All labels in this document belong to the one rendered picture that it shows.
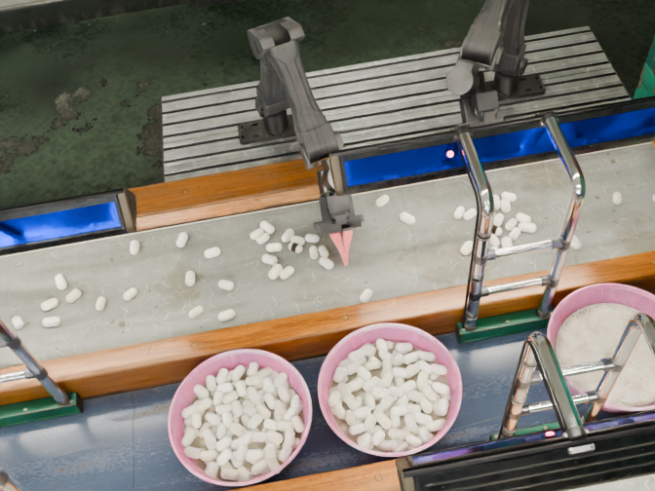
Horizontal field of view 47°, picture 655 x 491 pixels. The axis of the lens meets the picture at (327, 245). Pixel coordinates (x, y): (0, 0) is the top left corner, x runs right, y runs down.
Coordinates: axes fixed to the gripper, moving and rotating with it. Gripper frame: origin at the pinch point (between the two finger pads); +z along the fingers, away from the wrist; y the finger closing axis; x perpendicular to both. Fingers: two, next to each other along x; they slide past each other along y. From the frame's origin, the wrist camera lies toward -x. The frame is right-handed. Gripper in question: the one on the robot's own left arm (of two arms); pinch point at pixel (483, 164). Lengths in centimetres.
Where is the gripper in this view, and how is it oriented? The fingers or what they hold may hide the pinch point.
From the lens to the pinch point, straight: 167.0
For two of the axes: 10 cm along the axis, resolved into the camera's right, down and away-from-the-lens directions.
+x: -0.4, -0.7, 10.0
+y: 9.8, -1.8, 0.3
